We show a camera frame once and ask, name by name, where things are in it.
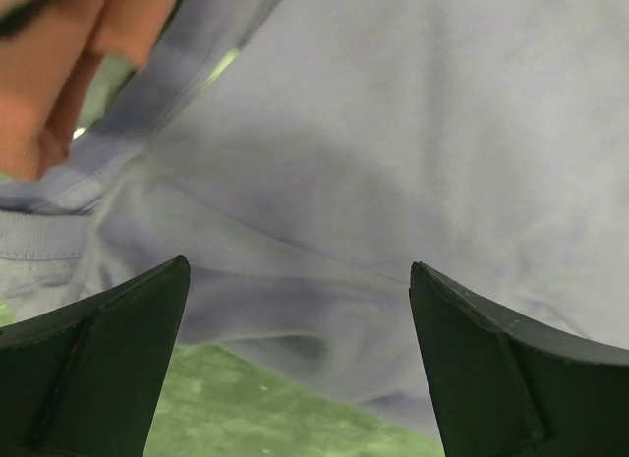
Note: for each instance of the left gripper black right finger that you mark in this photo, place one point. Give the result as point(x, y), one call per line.
point(503, 384)

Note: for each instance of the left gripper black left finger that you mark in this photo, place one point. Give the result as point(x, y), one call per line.
point(85, 379)

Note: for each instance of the purple t-shirt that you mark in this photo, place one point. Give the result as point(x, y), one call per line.
point(303, 154)

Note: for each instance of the folded salmon pink t-shirt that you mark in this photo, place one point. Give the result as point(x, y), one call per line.
point(48, 65)

